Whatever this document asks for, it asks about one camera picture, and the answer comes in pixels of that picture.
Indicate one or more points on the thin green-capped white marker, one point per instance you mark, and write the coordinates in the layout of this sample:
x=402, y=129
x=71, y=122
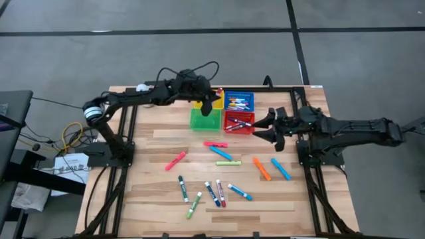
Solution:
x=239, y=127

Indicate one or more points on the blue plastic basket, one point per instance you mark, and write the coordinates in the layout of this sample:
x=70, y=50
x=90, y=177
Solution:
x=251, y=99

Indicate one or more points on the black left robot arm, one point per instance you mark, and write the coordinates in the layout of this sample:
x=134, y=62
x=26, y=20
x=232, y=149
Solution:
x=133, y=96

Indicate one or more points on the magenta Expo marker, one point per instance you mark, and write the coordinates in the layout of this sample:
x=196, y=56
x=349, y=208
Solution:
x=219, y=93

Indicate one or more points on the grey stand leg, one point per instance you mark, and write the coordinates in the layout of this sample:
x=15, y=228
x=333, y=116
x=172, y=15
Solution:
x=411, y=127

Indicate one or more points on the dark green Expo marker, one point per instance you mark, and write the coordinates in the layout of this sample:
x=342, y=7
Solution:
x=183, y=189

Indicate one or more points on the thin red marker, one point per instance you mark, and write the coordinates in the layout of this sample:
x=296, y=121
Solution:
x=231, y=126

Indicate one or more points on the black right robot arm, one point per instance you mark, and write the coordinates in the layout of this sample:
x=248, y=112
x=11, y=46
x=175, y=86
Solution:
x=358, y=131

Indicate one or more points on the white paper sheet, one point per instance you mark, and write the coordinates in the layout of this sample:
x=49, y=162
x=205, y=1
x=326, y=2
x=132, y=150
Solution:
x=71, y=172

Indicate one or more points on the pink highlighter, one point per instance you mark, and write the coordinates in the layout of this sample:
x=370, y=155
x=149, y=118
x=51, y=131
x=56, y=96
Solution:
x=175, y=161
x=216, y=144

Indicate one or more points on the thin purple marker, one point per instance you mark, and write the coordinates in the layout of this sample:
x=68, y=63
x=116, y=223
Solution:
x=239, y=121

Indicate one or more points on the light green highlighter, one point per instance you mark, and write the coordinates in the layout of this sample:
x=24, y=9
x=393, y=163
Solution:
x=228, y=163

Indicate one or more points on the yellow plastic basket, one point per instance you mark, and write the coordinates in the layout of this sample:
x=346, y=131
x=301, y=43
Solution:
x=220, y=104

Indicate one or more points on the green plastic basket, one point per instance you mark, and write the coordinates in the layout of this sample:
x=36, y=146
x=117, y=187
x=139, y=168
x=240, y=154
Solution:
x=206, y=123

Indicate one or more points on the black bar device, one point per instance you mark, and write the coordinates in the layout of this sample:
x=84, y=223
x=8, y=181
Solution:
x=156, y=82

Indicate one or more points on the blue highlighter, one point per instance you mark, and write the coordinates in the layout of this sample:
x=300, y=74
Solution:
x=281, y=169
x=220, y=153

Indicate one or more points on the white bulb lamp brass base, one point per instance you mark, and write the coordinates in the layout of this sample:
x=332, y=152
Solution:
x=142, y=87

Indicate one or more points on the black side table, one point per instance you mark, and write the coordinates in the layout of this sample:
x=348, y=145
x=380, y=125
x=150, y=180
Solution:
x=13, y=109

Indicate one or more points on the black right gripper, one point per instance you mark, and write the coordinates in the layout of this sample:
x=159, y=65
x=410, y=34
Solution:
x=285, y=127

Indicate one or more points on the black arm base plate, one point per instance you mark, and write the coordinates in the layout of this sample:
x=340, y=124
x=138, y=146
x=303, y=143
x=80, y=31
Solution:
x=327, y=162
x=99, y=159

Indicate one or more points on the orange highlighter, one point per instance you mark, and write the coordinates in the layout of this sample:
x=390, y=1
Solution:
x=262, y=169

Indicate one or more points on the red plastic basket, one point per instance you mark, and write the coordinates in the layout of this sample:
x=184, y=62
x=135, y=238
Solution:
x=245, y=131

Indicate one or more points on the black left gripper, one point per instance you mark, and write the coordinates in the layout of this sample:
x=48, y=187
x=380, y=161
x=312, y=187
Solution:
x=196, y=88

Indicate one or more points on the white plastic bag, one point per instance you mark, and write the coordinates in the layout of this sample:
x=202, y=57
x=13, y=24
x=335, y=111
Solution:
x=30, y=197

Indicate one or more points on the light green Expo marker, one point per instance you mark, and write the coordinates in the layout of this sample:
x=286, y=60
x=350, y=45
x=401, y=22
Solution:
x=194, y=205

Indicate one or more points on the teal Expo marker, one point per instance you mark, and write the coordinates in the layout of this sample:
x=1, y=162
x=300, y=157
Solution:
x=240, y=192

